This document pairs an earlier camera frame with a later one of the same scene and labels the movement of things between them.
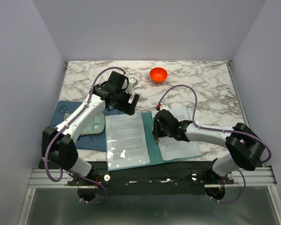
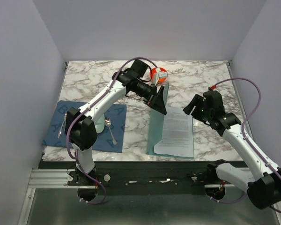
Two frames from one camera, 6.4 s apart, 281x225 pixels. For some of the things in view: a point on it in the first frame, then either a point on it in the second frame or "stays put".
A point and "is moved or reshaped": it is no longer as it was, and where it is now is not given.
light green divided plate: [97, 126] stays put
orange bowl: [158, 75] stays put
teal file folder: [152, 148] is moved or reshaped
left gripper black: [127, 107] to [158, 103]
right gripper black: [155, 130] to [197, 101]
